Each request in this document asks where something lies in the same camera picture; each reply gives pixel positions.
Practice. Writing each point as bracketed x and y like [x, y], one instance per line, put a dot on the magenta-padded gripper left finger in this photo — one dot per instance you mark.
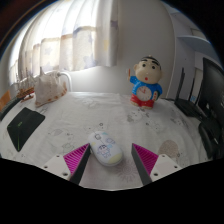
[77, 158]

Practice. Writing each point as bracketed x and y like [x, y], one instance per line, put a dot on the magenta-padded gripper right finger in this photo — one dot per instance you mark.
[146, 159]

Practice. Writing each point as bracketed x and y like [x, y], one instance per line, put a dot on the white cartoon-print computer mouse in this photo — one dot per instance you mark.
[105, 149]

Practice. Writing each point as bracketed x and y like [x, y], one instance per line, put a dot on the black mouse pad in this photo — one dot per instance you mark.
[23, 128]

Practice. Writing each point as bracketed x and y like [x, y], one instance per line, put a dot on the white printed tablecloth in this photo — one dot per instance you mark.
[100, 113]

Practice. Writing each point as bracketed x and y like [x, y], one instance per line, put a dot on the black box device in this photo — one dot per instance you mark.
[207, 140]

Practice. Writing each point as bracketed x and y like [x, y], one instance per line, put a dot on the black router with antennas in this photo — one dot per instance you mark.
[186, 106]

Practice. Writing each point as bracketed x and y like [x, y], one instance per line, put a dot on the large white conch shell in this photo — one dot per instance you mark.
[48, 90]

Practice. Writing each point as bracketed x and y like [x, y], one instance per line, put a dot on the cartoon boy figure clock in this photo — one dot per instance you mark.
[146, 85]

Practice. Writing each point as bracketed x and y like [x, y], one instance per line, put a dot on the black monitor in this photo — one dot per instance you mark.
[213, 86]

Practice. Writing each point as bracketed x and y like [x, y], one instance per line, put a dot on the white star-print curtain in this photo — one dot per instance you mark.
[66, 40]

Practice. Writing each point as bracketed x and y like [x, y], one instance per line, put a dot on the white shelf unit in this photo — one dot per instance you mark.
[196, 41]

